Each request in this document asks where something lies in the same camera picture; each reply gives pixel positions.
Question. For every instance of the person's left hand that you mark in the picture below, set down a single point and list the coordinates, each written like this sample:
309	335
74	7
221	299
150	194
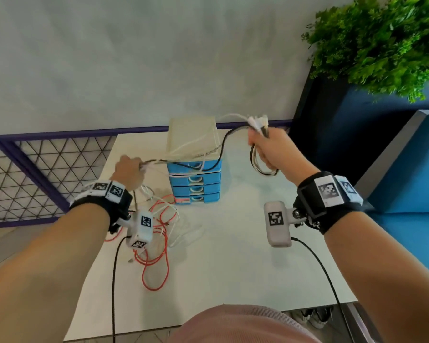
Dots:
128	173

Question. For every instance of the person's right hand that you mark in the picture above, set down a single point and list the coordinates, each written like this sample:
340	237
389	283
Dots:
279	153

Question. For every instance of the blue plastic drawer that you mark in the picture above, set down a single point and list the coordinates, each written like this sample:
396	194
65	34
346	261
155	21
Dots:
214	189
177	170
212	198
214	178

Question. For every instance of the white drawer cabinet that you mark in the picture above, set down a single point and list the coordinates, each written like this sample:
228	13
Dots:
189	132

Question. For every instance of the person's left forearm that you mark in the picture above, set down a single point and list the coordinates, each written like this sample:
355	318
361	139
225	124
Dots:
39	275

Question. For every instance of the person's right forearm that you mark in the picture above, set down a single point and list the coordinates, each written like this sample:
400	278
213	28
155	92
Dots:
386	275

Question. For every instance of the person's pink shirt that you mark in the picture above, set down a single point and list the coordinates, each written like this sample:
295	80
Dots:
243	326

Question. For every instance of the black planter box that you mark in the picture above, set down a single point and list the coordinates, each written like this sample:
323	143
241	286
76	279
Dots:
343	139

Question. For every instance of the white table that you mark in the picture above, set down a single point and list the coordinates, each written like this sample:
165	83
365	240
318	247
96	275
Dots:
236	264

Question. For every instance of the green artificial plant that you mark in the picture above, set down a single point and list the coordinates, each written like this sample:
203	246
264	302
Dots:
379	42

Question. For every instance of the grey sneaker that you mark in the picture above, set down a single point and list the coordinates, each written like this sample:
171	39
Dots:
302	317
321	317

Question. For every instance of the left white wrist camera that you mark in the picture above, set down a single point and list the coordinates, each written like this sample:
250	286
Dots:
136	232

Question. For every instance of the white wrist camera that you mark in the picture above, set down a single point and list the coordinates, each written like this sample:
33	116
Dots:
279	239
136	232

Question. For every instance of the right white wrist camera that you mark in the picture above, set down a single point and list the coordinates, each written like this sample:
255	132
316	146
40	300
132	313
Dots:
279	239

